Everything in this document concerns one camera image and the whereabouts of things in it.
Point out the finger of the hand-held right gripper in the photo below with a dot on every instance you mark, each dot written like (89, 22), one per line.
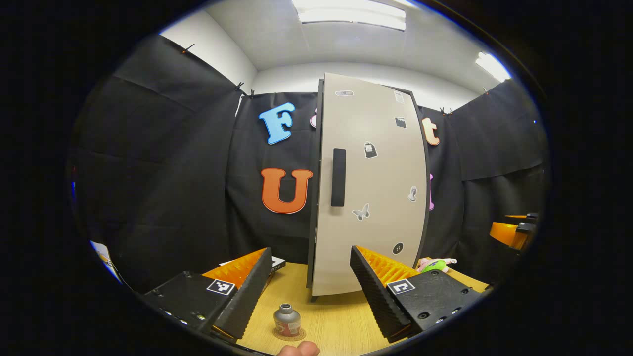
(507, 235)

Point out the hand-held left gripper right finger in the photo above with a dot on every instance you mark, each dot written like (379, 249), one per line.
(378, 301)

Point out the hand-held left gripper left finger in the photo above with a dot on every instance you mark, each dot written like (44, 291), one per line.
(249, 296)

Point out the silver red label bottle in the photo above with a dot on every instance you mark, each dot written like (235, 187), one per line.
(287, 321)

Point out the round brown coaster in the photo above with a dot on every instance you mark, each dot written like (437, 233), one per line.
(289, 339)

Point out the grey cabinet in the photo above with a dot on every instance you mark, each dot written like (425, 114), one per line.
(313, 222)

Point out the beige cabinet door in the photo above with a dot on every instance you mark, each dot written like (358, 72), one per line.
(381, 173)

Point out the white cover book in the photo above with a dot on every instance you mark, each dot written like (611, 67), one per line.
(278, 260)

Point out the pink green plush toy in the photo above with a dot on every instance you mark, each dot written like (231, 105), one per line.
(435, 267)

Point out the black backdrop cloth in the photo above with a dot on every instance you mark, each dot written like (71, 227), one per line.
(163, 173)

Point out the white side desk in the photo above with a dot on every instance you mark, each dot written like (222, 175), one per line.
(101, 252)

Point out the small ceiling light panel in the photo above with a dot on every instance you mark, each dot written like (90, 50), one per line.
(492, 66)

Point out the large ceiling light panel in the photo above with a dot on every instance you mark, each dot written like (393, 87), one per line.
(351, 14)

